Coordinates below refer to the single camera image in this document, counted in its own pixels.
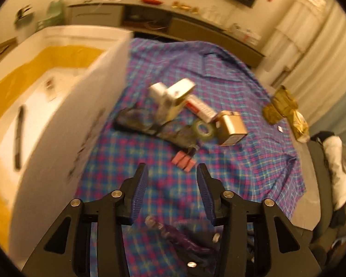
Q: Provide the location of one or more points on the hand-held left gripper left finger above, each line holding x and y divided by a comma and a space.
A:
141, 184

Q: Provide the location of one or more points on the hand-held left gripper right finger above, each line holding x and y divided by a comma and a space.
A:
204, 187

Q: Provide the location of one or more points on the red white staples box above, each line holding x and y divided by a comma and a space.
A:
200, 108

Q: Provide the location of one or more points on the white printed box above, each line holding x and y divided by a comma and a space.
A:
181, 92

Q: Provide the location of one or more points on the white foam box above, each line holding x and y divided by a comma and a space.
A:
75, 106

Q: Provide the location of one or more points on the pink eraser pack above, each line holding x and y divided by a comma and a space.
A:
184, 161

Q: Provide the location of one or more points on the clear tape roll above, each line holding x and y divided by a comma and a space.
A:
212, 134

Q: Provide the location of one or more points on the dark flat pouch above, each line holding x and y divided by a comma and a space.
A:
129, 121

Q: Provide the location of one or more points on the small tan box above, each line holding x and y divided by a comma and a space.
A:
232, 127

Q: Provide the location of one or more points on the white charger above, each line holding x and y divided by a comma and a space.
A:
158, 95

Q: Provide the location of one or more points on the gold foil bag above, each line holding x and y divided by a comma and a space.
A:
279, 104

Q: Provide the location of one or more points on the black chair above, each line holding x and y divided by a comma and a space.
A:
320, 164

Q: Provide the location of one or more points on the plaid shirt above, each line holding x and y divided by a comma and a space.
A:
248, 78

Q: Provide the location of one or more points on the black pen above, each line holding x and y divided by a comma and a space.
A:
18, 138

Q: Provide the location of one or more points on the white garment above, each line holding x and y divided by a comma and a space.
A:
337, 164

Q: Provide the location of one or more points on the white packets box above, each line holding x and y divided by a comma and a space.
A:
248, 34

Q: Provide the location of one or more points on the grey tv cabinet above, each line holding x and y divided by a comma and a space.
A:
190, 28

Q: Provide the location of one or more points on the clear drinking glasses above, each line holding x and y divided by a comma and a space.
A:
212, 14

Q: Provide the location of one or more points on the white curtain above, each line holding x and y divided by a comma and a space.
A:
314, 49

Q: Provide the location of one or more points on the amber glass bottles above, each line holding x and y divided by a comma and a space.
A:
186, 7

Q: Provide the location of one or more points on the red dish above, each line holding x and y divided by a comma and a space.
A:
152, 0

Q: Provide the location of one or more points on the green plastic chair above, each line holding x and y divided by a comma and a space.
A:
54, 11

